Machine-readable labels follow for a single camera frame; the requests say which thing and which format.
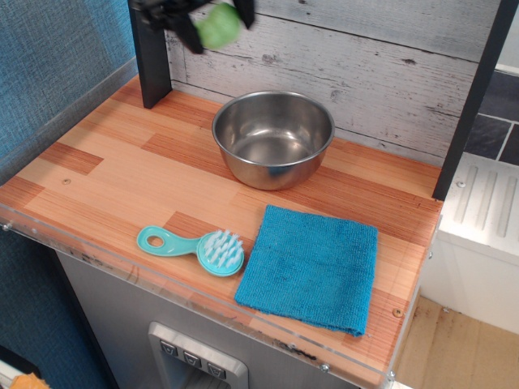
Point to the silver dispenser button panel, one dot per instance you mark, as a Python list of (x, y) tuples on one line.
[(184, 362)]

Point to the green toy broccoli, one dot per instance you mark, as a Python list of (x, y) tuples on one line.
[(220, 28)]

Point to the silver metal bowl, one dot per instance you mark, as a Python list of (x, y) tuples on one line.
[(273, 140)]

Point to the clear acrylic edge guard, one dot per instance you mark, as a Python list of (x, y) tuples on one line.
[(122, 293)]

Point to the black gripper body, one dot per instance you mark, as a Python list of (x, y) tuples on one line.
[(159, 12)]

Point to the blue folded cloth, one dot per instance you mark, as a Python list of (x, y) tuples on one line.
[(316, 269)]

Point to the white grooved drainboard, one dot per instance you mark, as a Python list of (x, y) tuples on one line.
[(482, 204)]

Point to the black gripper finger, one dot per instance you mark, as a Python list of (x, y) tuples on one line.
[(187, 33), (246, 11)]

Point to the teal dish brush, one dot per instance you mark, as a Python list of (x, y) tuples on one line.
[(219, 253)]

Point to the orange object bottom corner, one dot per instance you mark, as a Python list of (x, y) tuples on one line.
[(28, 381)]

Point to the dark right cabinet post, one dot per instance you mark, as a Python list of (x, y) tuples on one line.
[(482, 78)]

